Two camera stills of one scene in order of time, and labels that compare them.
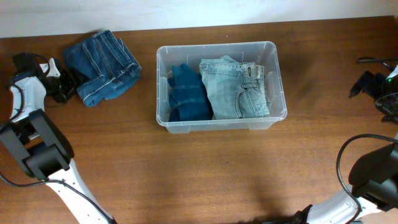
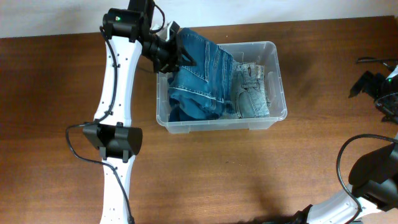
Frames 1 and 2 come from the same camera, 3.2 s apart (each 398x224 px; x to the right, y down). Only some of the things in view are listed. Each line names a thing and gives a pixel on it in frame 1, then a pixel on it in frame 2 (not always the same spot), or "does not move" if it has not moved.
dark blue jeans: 107,69 → 204,91
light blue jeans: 236,89 does not move
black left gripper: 74,78 → 180,55
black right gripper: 374,81 does not move
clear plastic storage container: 263,53 does not move
